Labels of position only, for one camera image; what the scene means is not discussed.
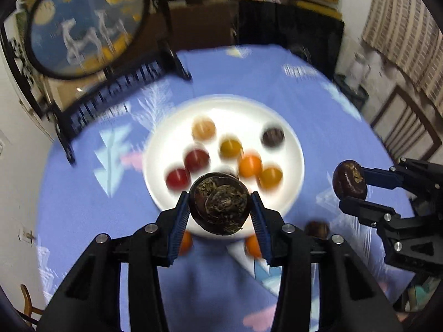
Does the tan longan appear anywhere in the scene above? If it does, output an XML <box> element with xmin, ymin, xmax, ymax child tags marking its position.
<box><xmin>192</xmin><ymin>118</ymin><xmax>217</xmax><ymax>142</ymax></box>

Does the orange kumquat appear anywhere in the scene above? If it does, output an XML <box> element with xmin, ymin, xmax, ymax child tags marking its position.
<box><xmin>180</xmin><ymin>231</ymin><xmax>193</xmax><ymax>255</ymax></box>
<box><xmin>245</xmin><ymin>235</ymin><xmax>264</xmax><ymax>259</ymax></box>
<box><xmin>219</xmin><ymin>138</ymin><xmax>243</xmax><ymax>158</ymax></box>

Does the dark water chestnut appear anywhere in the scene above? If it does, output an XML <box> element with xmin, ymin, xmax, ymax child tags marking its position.
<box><xmin>262</xmin><ymin>127</ymin><xmax>286</xmax><ymax>149</ymax></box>
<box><xmin>332</xmin><ymin>160</ymin><xmax>368</xmax><ymax>201</ymax></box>
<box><xmin>189</xmin><ymin>173</ymin><xmax>250</xmax><ymax>236</ymax></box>
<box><xmin>305</xmin><ymin>221</ymin><xmax>330</xmax><ymax>240</ymax></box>

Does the dark wooden chair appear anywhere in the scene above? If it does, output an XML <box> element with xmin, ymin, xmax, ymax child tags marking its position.
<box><xmin>370</xmin><ymin>85</ymin><xmax>443</xmax><ymax>167</ymax></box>

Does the small round black stand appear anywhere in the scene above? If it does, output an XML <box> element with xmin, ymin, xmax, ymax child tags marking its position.
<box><xmin>334</xmin><ymin>72</ymin><xmax>369</xmax><ymax>111</ymax></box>

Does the white round plate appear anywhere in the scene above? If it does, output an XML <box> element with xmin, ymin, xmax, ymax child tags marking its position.
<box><xmin>143</xmin><ymin>94</ymin><xmax>305</xmax><ymax>239</ymax></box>

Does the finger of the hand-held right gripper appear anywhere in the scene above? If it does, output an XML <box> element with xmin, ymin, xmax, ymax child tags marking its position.
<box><xmin>360</xmin><ymin>158</ymin><xmax>430</xmax><ymax>196</ymax></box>
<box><xmin>338</xmin><ymin>197</ymin><xmax>403</xmax><ymax>229</ymax></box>

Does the round deer picture table screen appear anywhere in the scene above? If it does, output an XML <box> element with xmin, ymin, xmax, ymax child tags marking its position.
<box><xmin>0</xmin><ymin>0</ymin><xmax>192</xmax><ymax>165</ymax></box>

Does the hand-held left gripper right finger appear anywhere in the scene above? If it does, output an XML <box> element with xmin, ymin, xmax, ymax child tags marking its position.
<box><xmin>250</xmin><ymin>191</ymin><xmax>404</xmax><ymax>332</ymax></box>

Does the orange tangerine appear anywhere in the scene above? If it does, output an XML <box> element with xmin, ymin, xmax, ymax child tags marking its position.
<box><xmin>258</xmin><ymin>167</ymin><xmax>284</xmax><ymax>190</ymax></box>
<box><xmin>238</xmin><ymin>155</ymin><xmax>262</xmax><ymax>178</ymax></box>

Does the light wooden chair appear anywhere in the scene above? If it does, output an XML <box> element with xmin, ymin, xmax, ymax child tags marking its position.
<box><xmin>19</xmin><ymin>284</ymin><xmax>44</xmax><ymax>329</ymax></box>

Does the white thermos jug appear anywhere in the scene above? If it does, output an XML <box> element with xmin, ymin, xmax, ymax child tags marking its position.
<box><xmin>348</xmin><ymin>50</ymin><xmax>372</xmax><ymax>89</ymax></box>

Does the beige woven blind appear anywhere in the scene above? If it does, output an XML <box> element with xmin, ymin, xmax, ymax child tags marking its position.
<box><xmin>362</xmin><ymin>0</ymin><xmax>443</xmax><ymax>111</ymax></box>

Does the dark red plum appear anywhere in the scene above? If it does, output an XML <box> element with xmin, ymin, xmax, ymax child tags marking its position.
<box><xmin>165</xmin><ymin>167</ymin><xmax>192</xmax><ymax>191</ymax></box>
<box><xmin>184</xmin><ymin>149</ymin><xmax>210</xmax><ymax>173</ymax></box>

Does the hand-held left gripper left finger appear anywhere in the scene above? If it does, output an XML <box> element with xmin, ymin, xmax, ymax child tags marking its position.
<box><xmin>36</xmin><ymin>191</ymin><xmax>191</xmax><ymax>332</ymax></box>

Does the brown cardboard panel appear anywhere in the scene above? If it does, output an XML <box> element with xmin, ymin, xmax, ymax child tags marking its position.
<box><xmin>168</xmin><ymin>2</ymin><xmax>239</xmax><ymax>51</ymax></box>

